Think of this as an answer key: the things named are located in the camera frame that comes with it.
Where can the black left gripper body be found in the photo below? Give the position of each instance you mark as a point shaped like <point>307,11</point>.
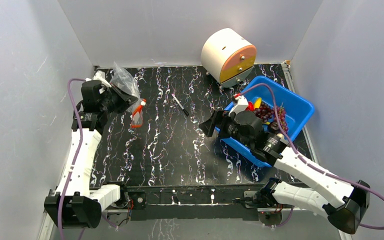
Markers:
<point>110,103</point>

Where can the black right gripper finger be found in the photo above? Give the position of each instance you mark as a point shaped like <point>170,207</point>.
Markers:
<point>217,121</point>
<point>207,127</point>

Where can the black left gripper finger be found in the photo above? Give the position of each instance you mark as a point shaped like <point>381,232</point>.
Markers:
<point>127,102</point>
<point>126,87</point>

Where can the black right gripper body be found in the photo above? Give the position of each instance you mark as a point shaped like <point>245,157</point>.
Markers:
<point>220,122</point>

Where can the clear zip top bag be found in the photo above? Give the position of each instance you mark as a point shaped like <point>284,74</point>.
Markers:
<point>121,74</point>

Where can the dark purple grape bunch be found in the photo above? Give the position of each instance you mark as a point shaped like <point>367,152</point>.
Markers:
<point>264,112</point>

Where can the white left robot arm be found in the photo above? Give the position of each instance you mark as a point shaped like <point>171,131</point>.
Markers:
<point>86,134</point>

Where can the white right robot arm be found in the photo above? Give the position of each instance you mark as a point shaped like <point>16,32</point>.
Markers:
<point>341,203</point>

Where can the red strawberry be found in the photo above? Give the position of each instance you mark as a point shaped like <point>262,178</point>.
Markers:
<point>250,107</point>

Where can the yellow banana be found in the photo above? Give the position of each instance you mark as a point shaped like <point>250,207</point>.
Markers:
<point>257,103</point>

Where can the black white marker pen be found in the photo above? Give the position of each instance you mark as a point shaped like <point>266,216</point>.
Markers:
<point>186,113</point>

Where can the dark plum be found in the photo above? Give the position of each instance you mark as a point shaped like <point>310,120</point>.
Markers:
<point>273,127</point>

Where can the light purple grape bunch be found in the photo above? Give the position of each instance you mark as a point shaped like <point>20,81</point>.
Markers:
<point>280,117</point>

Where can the white round drawer cabinet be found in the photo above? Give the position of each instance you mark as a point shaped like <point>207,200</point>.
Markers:
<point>228,57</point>

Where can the blue plastic bin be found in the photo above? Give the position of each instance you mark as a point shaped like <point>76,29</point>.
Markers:
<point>298,111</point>

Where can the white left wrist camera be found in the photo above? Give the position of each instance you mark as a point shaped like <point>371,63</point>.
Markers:
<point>100,76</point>

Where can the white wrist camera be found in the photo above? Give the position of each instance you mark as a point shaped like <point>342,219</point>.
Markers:
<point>240,104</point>
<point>100,76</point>

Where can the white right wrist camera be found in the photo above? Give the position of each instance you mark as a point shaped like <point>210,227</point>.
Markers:
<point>240,104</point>

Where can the aluminium frame rail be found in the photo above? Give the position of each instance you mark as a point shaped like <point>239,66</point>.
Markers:
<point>80,212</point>

